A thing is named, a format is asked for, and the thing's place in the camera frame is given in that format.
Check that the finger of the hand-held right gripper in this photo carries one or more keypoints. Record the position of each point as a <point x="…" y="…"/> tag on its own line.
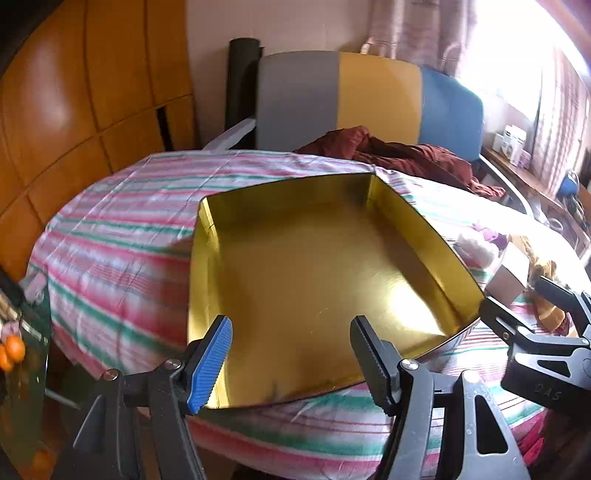
<point x="558" y="293"/>
<point x="503" y="318"/>

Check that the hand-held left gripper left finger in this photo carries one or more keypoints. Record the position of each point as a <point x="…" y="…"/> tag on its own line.
<point x="210" y="364"/>

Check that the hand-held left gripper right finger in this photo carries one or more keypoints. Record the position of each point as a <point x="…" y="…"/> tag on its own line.
<point x="375" y="364"/>

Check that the cream small carton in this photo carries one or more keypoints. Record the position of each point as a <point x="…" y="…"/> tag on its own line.
<point x="508" y="277"/>

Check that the white plastic bag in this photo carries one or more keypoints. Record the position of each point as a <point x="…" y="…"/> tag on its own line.
<point x="473" y="249"/>

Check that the gold cardboard box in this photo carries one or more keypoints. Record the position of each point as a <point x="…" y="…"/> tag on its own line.
<point x="300" y="277"/>

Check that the red bedsheet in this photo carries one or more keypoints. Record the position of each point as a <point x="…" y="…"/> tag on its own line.
<point x="535" y="438"/>

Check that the blue chair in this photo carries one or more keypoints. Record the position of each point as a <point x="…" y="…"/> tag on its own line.
<point x="568" y="182"/>

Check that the wooden desk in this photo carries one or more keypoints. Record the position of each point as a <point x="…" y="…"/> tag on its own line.
<point x="521" y="173"/>

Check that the purple product box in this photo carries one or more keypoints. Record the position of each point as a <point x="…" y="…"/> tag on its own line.
<point x="525" y="159"/>

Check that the white product box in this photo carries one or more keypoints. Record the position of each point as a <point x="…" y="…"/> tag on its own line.
<point x="513" y="141"/>

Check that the striped pink green blanket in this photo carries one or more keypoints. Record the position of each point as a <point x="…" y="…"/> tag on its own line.
<point x="115" y="230"/>

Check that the pink patterned curtain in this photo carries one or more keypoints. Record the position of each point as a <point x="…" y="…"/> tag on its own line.
<point x="558" y="115"/>
<point x="415" y="32"/>

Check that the maroon cloth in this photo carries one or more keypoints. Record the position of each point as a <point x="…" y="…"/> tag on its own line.
<point x="415" y="161"/>

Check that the glass side table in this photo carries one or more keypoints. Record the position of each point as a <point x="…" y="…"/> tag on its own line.
<point x="27" y="406"/>

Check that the orange fruit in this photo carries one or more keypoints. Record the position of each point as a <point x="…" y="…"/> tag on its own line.
<point x="5" y="360"/>
<point x="15" y="347"/>

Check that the window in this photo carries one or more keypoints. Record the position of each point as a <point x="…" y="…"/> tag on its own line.
<point x="508" y="37"/>

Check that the grey yellow blue sofa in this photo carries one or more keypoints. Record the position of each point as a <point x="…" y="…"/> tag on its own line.
<point x="300" y="101"/>

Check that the black rolled mat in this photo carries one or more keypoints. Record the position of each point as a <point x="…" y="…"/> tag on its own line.
<point x="240" y="83"/>

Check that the wooden wardrobe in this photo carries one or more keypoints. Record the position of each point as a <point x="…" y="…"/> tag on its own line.
<point x="69" y="92"/>

